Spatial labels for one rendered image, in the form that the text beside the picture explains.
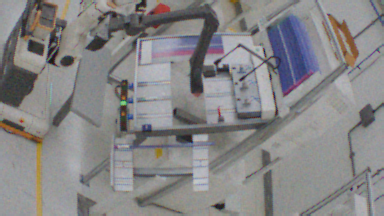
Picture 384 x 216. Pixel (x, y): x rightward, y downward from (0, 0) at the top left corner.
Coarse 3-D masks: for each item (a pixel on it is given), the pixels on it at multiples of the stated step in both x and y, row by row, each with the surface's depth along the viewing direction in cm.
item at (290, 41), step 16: (272, 32) 308; (288, 32) 296; (304, 32) 293; (272, 48) 303; (288, 48) 291; (304, 48) 279; (288, 64) 287; (304, 64) 275; (288, 80) 283; (304, 80) 274
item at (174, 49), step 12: (216, 36) 334; (144, 48) 331; (156, 48) 330; (168, 48) 329; (180, 48) 329; (192, 48) 328; (216, 48) 328; (144, 60) 324; (156, 60) 324; (168, 60) 323; (180, 60) 323
